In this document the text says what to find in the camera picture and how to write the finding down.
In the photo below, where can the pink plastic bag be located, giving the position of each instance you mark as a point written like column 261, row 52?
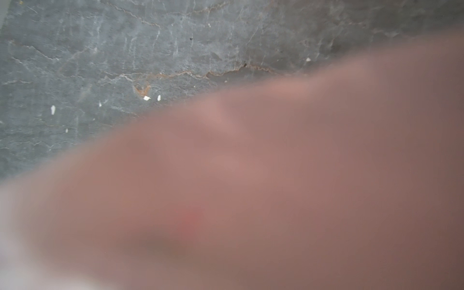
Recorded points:
column 350, row 178

